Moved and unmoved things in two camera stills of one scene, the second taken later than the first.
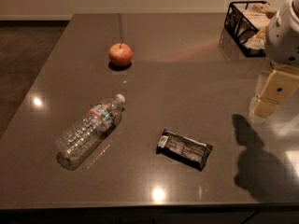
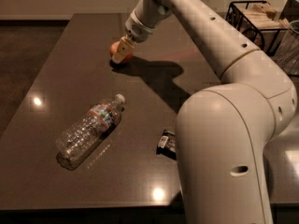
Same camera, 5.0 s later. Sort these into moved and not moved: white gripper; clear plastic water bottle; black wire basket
Moved: white gripper
Not moved: clear plastic water bottle; black wire basket
